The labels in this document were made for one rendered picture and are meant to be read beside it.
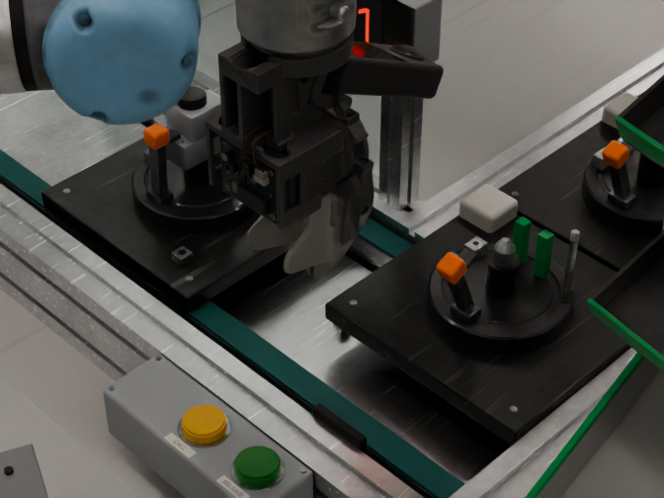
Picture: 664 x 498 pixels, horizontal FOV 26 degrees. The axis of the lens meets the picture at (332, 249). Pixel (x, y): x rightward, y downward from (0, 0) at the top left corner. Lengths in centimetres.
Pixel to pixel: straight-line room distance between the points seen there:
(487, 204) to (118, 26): 85
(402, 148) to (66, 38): 81
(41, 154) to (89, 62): 101
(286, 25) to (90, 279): 64
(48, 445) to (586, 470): 54
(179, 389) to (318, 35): 54
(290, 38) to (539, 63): 111
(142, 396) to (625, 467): 44
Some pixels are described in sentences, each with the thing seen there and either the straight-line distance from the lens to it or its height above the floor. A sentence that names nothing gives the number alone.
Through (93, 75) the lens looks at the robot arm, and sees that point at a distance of 71.
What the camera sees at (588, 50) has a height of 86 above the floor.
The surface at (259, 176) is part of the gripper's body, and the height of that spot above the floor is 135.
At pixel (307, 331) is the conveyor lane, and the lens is 145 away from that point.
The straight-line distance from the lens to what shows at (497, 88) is 190.
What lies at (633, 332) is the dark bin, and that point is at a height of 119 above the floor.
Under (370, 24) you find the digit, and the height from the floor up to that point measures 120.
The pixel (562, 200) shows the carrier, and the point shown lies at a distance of 154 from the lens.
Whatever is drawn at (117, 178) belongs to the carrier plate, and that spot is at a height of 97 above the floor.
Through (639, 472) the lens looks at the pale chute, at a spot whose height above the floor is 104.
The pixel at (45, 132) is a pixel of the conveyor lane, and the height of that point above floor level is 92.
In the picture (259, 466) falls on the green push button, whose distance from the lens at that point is 125.
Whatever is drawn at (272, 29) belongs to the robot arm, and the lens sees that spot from 87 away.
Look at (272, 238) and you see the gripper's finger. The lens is 102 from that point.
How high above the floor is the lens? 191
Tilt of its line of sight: 40 degrees down
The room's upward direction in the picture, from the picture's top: straight up
